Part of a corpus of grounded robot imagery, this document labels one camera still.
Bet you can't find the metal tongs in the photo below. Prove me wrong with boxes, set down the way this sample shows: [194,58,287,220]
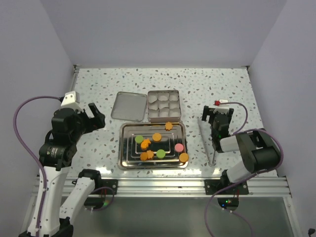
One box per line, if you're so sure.
[197,117,215,166]

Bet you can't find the silver tin lid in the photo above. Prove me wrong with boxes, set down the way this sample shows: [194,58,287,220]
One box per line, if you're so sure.
[111,91,147,122]

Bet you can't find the orange fish cookie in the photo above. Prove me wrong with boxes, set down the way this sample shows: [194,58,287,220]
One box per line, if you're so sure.
[140,139,151,151]

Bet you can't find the orange round biscuit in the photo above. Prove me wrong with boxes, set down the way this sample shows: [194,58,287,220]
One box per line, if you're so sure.
[140,152,148,161]
[179,153,189,163]
[152,133,162,142]

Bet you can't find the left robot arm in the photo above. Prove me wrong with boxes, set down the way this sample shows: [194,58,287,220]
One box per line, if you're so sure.
[20,103,105,237]

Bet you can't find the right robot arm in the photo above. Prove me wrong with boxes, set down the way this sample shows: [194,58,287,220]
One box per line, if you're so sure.
[201,100,283,195]

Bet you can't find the orange flower cookie top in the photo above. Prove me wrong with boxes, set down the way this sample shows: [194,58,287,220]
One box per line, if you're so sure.
[165,122,173,131]

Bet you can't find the orange flower cookie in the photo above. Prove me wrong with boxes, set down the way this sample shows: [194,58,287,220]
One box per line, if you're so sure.
[146,150,155,160]
[165,122,173,131]

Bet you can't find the cookie tin with paper cups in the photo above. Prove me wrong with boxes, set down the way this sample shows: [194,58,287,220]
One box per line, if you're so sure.
[147,90,182,123]

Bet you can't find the green round cookie left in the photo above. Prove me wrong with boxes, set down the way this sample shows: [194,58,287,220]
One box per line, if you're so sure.
[135,135,144,144]

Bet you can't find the green round cookie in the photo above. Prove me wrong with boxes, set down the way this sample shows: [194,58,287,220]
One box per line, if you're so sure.
[135,135,144,144]
[156,149,166,159]

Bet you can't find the pink round cookie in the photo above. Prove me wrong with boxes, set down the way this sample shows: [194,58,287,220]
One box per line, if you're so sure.
[174,143,184,153]

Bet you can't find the steel serving tray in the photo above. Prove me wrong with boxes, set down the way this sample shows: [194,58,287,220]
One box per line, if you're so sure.
[118,122,188,169]

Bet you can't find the orange round biscuit bottom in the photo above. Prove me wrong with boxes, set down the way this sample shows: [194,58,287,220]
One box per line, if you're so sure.
[140,152,148,161]

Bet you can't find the orange flower cookie bottom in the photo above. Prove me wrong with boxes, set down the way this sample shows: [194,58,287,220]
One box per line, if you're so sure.
[146,150,155,160]

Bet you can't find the green round cookie centre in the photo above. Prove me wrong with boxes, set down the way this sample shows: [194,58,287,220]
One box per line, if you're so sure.
[156,149,166,159]

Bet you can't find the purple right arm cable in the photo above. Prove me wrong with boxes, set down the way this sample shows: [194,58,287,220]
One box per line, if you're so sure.
[204,102,282,237]

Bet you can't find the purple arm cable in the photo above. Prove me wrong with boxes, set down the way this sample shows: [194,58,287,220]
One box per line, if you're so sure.
[204,102,282,237]
[13,96,65,229]

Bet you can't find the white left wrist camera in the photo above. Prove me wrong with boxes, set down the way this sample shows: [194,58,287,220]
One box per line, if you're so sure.
[61,91,80,110]

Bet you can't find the left black mounting bracket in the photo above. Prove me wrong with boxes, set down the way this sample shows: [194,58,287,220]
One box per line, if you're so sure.
[97,179,119,198]

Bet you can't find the black mounting bracket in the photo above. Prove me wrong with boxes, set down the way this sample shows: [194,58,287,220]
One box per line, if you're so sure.
[204,179,249,195]
[97,179,119,198]

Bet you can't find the right black mounting bracket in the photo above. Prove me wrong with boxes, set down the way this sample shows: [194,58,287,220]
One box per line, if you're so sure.
[204,179,249,195]

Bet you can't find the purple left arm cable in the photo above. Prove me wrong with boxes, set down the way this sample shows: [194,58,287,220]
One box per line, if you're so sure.
[13,96,65,229]

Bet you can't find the aluminium front rail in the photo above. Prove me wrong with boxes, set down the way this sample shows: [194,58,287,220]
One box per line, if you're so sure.
[32,176,292,198]

